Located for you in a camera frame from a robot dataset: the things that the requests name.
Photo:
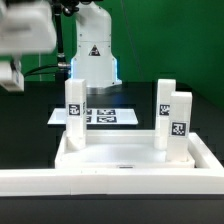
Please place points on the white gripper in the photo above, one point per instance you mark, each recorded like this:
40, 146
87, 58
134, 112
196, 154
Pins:
26, 28

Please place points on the white desk top tray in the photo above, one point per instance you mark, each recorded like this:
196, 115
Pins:
123, 149

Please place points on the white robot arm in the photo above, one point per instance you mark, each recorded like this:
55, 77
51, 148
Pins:
93, 60

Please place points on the fiducial marker sheet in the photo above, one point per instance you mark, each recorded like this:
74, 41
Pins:
98, 117

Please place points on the white L-shaped fence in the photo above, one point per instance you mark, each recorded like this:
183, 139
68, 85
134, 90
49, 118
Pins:
206, 177

